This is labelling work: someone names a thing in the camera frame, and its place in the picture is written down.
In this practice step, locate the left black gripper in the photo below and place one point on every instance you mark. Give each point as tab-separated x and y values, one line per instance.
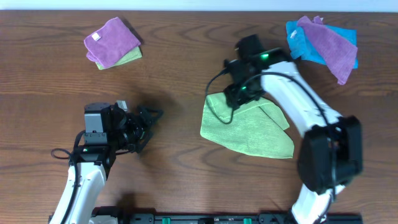
142	127

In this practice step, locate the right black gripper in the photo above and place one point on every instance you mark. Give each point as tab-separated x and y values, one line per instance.
235	99

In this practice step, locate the green microfiber cloth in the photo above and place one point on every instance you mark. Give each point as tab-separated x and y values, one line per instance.
255	129

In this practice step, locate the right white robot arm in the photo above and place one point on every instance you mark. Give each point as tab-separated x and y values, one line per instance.
331	153

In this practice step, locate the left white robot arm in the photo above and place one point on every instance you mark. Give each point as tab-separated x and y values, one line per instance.
110	131

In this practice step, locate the folded green cloth under purple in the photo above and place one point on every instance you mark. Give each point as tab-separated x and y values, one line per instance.
134	54

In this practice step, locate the purple cloth on blue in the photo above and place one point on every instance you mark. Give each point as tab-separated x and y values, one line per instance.
336	46

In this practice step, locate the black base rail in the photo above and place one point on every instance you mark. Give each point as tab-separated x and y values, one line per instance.
230	218

